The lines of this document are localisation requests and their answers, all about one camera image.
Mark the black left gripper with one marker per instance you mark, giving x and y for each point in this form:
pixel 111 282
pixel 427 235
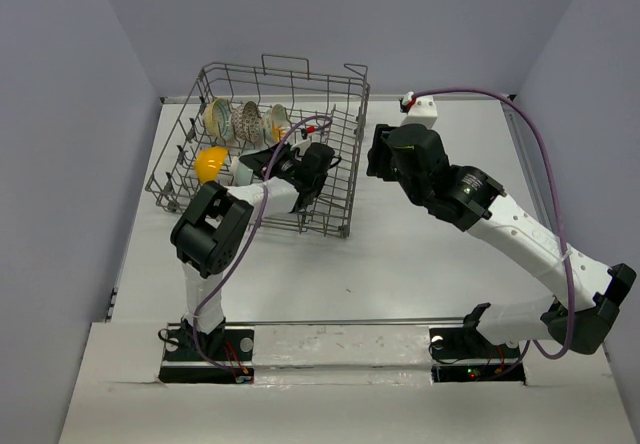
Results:
pixel 257 161

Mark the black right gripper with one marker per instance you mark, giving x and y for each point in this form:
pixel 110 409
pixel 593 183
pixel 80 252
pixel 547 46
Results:
pixel 379 155

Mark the grey wire dish rack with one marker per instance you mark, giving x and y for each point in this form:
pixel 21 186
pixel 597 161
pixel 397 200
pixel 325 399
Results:
pixel 336 102

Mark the leaf flower pattern bowl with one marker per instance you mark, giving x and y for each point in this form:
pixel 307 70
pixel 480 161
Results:
pixel 275 124

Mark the red patterned bowl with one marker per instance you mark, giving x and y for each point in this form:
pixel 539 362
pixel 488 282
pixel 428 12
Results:
pixel 246 122

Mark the yellow orange bowl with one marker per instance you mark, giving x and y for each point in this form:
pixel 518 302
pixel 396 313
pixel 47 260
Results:
pixel 209 163

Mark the blue yellow sun bowl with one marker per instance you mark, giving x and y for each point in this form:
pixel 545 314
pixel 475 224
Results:
pixel 216 118

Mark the teal green bowl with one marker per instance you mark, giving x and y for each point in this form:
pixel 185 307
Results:
pixel 242 175

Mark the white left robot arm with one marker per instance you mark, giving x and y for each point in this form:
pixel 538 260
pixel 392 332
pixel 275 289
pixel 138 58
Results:
pixel 219 222

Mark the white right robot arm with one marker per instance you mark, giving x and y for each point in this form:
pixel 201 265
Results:
pixel 584 295

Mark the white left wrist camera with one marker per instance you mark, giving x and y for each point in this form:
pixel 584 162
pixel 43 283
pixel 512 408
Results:
pixel 303 143

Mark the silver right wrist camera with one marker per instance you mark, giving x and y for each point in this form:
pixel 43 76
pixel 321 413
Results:
pixel 418 110

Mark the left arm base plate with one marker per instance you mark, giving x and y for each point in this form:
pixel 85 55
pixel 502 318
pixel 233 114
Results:
pixel 224 359

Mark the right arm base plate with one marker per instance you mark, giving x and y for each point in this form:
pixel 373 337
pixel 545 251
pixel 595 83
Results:
pixel 475 359

